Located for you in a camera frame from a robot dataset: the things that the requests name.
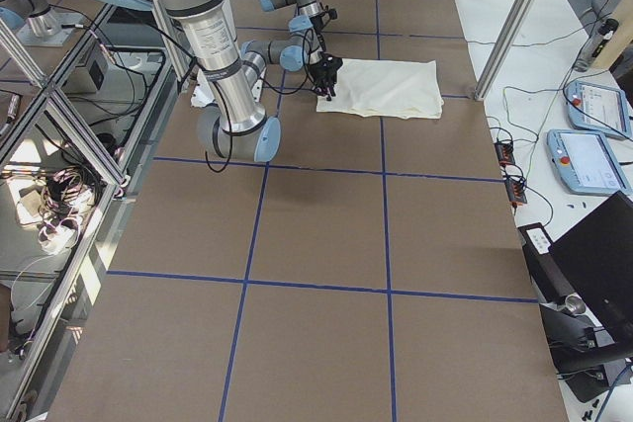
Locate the cream long-sleeve cat shirt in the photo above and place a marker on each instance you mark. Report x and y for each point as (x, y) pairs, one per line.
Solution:
(386, 88)

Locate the orange relay box far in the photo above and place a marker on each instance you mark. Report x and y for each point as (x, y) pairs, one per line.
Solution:
(504, 152)

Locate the orange relay box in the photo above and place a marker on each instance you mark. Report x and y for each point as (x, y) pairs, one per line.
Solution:
(515, 189)
(504, 152)

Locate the orange relay box near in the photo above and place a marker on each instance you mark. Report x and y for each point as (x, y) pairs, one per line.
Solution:
(515, 189)

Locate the grey electronics box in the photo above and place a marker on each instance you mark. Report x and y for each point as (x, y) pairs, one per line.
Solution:
(89, 74)

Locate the near blue teach pendant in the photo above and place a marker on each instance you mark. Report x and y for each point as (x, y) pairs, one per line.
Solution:
(585, 163)

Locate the blue teach pendant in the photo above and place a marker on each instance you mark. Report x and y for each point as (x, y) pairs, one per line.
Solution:
(600, 108)
(585, 163)

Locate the far blue teach pendant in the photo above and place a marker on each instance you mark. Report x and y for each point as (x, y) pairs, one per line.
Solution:
(600, 108)

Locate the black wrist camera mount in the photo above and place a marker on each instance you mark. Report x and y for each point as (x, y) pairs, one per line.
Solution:
(329, 14)

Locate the aluminium frame post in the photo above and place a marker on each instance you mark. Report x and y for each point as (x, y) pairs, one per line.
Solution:
(510, 29)

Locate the aluminium frame rail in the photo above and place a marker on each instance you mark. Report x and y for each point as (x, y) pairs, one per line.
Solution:
(71, 166)

